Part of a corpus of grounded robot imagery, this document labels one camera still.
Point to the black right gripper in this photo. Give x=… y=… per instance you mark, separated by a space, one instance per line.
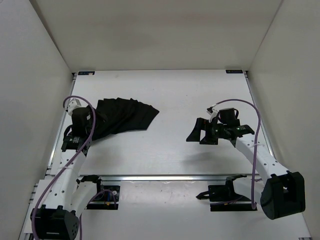
x=202 y=124

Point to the black pleated skirt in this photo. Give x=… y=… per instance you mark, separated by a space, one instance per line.
x=118 y=115

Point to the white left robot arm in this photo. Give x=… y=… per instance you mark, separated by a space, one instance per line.
x=56 y=215

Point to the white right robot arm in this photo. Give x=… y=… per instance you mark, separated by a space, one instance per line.
x=280 y=192

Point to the white left wrist connector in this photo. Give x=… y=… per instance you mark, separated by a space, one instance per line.
x=72 y=105

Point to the blue left corner label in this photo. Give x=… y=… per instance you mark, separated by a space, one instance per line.
x=86 y=73

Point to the blue corner label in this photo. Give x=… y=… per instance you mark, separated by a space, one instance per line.
x=86 y=73
x=234 y=71

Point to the blue right corner label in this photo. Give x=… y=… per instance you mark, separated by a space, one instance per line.
x=234 y=71

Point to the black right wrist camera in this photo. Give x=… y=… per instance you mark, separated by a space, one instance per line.
x=229 y=117

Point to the aluminium table front rail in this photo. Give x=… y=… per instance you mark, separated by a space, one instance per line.
x=165 y=178

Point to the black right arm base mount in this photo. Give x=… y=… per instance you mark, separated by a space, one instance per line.
x=223 y=198

